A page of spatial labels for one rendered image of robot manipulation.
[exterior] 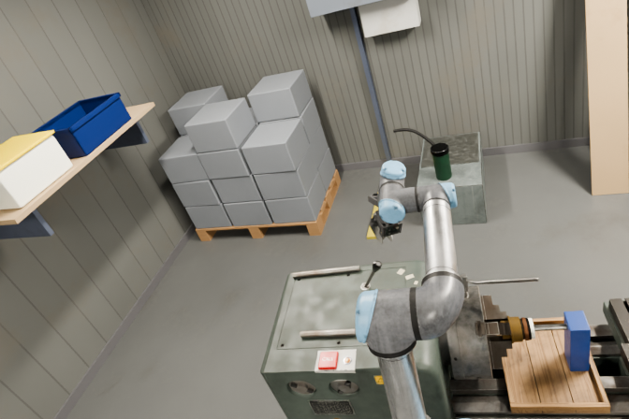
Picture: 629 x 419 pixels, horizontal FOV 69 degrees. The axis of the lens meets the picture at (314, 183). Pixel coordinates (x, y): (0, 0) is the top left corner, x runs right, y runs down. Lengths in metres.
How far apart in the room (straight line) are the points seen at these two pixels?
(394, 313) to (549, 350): 1.05
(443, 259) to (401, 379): 0.29
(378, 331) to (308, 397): 0.73
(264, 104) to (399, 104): 1.28
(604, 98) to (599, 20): 0.55
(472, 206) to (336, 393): 2.38
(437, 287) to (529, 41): 3.34
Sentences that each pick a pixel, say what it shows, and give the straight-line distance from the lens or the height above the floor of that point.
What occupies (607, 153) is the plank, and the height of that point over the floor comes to 0.31.
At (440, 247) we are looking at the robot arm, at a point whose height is 1.72.
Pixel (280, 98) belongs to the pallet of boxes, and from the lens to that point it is 3.96.
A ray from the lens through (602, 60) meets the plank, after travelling 3.88.
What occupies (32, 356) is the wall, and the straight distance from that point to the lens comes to 3.80.
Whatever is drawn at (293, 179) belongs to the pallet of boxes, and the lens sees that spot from 3.82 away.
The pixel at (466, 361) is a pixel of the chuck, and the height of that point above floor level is 1.12.
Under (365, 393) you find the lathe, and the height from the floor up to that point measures 1.13.
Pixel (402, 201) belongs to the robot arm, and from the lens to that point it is 1.33.
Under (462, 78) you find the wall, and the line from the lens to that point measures 4.30.
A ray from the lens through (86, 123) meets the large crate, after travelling 3.32.
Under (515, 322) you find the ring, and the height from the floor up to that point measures 1.12.
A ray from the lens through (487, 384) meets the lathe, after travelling 1.94.
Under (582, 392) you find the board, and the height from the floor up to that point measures 0.88.
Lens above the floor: 2.51
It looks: 31 degrees down
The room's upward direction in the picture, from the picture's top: 20 degrees counter-clockwise
